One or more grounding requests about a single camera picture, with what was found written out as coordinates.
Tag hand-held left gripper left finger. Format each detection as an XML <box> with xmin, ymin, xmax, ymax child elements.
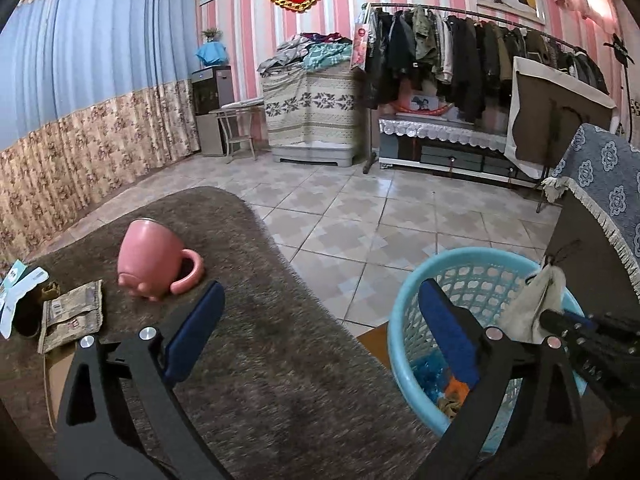
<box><xmin>55</xmin><ymin>280</ymin><xmax>232</xmax><ymax>480</ymax></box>

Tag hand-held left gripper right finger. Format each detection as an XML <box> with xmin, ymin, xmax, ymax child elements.
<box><xmin>415</xmin><ymin>277</ymin><xmax>590</xmax><ymax>480</ymax></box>

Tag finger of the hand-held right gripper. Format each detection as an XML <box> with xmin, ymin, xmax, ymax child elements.
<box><xmin>539</xmin><ymin>309</ymin><xmax>598</xmax><ymax>356</ymax></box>
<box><xmin>562</xmin><ymin>310</ymin><xmax>608</xmax><ymax>331</ymax></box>

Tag grey cloth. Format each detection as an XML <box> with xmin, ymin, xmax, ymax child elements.
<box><xmin>499</xmin><ymin>262</ymin><xmax>568</xmax><ymax>345</ymax></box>

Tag blue plastic bag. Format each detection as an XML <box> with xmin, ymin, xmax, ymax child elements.
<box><xmin>409</xmin><ymin>357</ymin><xmax>453</xmax><ymax>401</ymax></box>

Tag light blue plastic basket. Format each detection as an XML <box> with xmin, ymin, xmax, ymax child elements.
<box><xmin>387</xmin><ymin>246</ymin><xmax>588</xmax><ymax>453</ymax></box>

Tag brown wrapper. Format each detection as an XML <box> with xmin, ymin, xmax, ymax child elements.
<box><xmin>436</xmin><ymin>396</ymin><xmax>462</xmax><ymax>420</ymax></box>

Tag person's right hand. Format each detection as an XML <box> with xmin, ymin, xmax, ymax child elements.
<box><xmin>592</xmin><ymin>412</ymin><xmax>623</xmax><ymax>468</ymax></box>

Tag grey shaggy rug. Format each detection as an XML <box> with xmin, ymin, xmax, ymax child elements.
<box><xmin>0</xmin><ymin>186</ymin><xmax>441</xmax><ymax>480</ymax></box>

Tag pink pig mug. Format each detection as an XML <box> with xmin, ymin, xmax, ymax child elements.
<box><xmin>117</xmin><ymin>218</ymin><xmax>206</xmax><ymax>302</ymax></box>

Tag grey printed packets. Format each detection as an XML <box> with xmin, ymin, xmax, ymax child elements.
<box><xmin>37</xmin><ymin>280</ymin><xmax>104</xmax><ymax>354</ymax></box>

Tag blue patterned fringed cloth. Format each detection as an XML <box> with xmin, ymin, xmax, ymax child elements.
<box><xmin>541</xmin><ymin>122</ymin><xmax>640</xmax><ymax>306</ymax></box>

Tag dark round container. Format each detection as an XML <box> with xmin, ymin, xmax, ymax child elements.
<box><xmin>11</xmin><ymin>282</ymin><xmax>61</xmax><ymax>338</ymax></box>

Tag white and blue envelope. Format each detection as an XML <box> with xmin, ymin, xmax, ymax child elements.
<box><xmin>0</xmin><ymin>259</ymin><xmax>49</xmax><ymax>339</ymax></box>

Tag low cabinet with lace cloth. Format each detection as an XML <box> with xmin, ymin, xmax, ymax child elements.
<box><xmin>377</xmin><ymin>110</ymin><xmax>541</xmax><ymax>188</ymax></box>

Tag brown board with white edge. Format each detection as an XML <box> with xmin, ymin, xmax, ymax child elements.
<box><xmin>504</xmin><ymin>56</ymin><xmax>618</xmax><ymax>181</ymax></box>

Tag small folding table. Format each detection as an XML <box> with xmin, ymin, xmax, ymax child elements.
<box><xmin>209</xmin><ymin>100</ymin><xmax>263</xmax><ymax>163</ymax></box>

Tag grey water dispenser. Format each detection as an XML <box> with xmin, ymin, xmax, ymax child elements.
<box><xmin>191</xmin><ymin>65</ymin><xmax>235</xmax><ymax>157</ymax></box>

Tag washing machine with patterned cover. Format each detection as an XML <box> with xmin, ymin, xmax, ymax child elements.
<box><xmin>261</xmin><ymin>65</ymin><xmax>358</xmax><ymax>165</ymax></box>

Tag blue and floral curtain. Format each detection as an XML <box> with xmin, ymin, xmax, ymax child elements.
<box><xmin>0</xmin><ymin>0</ymin><xmax>202</xmax><ymax>261</ymax></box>

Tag clothes rack with dark clothes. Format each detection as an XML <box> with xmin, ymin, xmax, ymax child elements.
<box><xmin>361</xmin><ymin>2</ymin><xmax>613</xmax><ymax>173</ymax></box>

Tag blue cloth cover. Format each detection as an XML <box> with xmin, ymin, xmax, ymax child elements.
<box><xmin>196</xmin><ymin>42</ymin><xmax>230</xmax><ymax>67</ymax></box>

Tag pile of clothes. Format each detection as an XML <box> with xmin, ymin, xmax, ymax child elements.
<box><xmin>257</xmin><ymin>31</ymin><xmax>353</xmax><ymax>77</ymax></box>

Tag pink hanging bag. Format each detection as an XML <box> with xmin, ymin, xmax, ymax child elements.
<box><xmin>350</xmin><ymin>7</ymin><xmax>372</xmax><ymax>72</ymax></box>

